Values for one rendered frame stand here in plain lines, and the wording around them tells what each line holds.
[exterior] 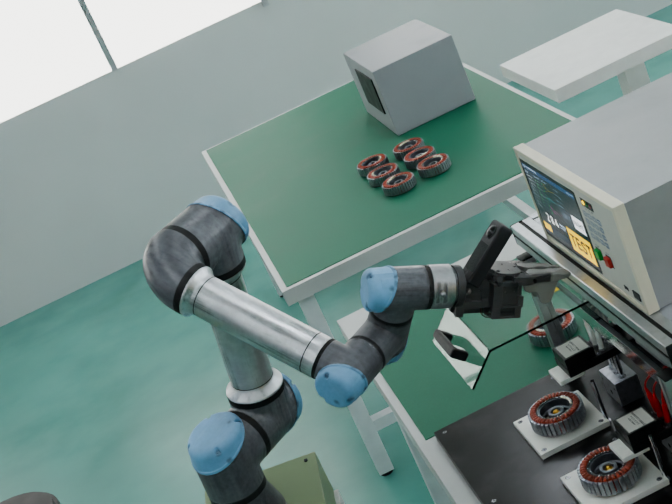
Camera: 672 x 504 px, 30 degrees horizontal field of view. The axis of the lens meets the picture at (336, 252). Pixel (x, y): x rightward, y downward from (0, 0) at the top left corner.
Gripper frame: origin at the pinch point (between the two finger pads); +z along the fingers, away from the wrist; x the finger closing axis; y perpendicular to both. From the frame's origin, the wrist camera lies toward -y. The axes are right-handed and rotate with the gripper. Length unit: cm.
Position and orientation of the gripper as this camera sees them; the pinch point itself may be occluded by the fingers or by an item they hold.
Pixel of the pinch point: (563, 269)
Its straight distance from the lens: 218.9
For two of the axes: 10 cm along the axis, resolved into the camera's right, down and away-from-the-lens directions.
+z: 9.7, -0.4, 2.3
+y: -0.4, 9.5, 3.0
